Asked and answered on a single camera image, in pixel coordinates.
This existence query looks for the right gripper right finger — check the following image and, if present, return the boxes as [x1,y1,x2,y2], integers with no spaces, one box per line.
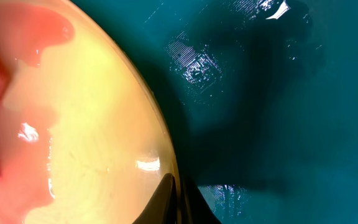
[180,177,221,224]

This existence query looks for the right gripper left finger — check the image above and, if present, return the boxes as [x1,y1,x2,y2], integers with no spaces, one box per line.
[133,173,177,224]

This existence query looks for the green plate top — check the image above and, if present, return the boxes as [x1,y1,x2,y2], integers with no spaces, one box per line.
[0,1,180,224]

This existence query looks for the teal plastic tray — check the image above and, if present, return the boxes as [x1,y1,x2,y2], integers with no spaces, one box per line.
[76,1,358,223]

